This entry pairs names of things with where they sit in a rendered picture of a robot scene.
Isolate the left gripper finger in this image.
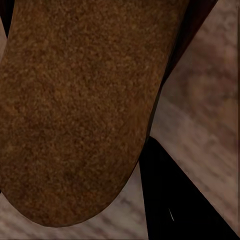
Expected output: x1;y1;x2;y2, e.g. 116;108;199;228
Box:
139;136;240;240

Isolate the sandal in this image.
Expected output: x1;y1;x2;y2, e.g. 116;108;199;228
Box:
0;0;218;228

